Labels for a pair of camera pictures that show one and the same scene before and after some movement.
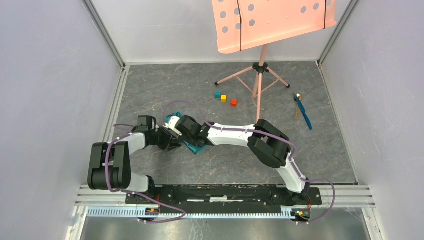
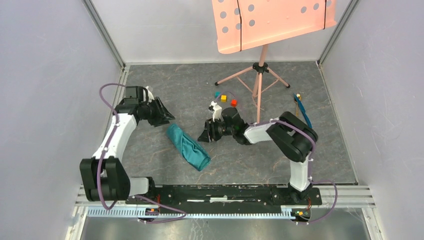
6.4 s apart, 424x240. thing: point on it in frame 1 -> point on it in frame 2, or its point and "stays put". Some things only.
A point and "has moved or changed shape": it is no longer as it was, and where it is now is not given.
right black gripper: [184, 137] -> [209, 132]
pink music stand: [243, 24] stays put
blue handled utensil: [303, 109] stays put
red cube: [233, 103] stays put
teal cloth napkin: [196, 148] has moved or changed shape
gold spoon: [297, 111] stays put
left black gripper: [170, 141] -> [163, 115]
